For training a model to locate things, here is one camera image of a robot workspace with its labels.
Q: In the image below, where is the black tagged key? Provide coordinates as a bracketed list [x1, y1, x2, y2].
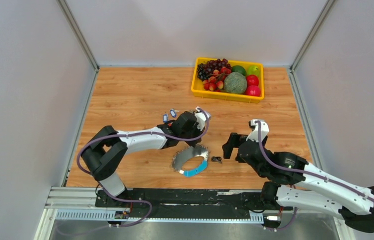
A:
[211, 156, 222, 164]

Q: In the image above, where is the large keyring with small rings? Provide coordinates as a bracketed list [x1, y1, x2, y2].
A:
[171, 144, 209, 178]

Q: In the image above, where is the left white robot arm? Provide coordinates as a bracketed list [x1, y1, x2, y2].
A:
[76, 107, 211, 207]

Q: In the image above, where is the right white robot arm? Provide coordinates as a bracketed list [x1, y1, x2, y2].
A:
[222, 132, 374, 233]

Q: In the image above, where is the blue tag key left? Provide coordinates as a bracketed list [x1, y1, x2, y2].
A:
[162, 113, 169, 123]

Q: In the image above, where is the yellow plastic fruit tray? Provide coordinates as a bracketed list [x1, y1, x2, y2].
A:
[191, 57, 265, 103]

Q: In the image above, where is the lower red apple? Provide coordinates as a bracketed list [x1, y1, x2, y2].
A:
[244, 85, 261, 97]

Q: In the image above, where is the red apple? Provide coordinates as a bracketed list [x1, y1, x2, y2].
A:
[246, 74, 259, 86]
[244, 85, 261, 97]

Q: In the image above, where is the red cherries cluster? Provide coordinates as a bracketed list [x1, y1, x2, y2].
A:
[197, 66, 232, 92]

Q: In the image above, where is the green netted melon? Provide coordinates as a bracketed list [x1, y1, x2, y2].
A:
[224, 72, 247, 94]

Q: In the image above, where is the dark purple grape bunch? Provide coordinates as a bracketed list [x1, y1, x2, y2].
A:
[196, 58, 232, 81]

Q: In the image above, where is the upper red apple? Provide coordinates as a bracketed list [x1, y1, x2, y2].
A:
[246, 74, 259, 86]

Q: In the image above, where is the dark green lime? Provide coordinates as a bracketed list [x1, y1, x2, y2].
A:
[231, 65, 247, 76]

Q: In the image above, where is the light green apple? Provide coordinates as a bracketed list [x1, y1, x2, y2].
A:
[246, 65, 261, 77]

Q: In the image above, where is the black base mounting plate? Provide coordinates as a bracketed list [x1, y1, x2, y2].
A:
[95, 188, 280, 220]

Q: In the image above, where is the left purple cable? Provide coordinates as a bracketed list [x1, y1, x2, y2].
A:
[76, 106, 211, 229]

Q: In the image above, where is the purple cable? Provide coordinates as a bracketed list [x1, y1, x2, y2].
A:
[76, 106, 211, 229]
[254, 120, 374, 233]

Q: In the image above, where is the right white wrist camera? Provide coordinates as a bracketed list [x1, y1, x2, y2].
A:
[246, 119, 269, 143]

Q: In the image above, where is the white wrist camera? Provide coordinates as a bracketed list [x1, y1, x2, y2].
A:
[193, 106, 211, 131]
[246, 119, 269, 143]

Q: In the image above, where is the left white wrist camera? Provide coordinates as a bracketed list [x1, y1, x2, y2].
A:
[193, 106, 211, 131]

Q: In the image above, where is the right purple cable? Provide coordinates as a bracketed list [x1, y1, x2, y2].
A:
[254, 120, 374, 233]

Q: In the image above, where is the aluminium front rail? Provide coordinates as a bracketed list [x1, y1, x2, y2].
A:
[35, 186, 340, 240]

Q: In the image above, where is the right aluminium corner post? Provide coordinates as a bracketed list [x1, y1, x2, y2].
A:
[290, 0, 337, 73]

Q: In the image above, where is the aluminium corner post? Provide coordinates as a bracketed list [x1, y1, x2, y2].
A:
[56, 0, 100, 73]
[290, 0, 337, 73]

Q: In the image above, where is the left aluminium corner post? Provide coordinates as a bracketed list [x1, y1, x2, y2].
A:
[56, 0, 100, 73]

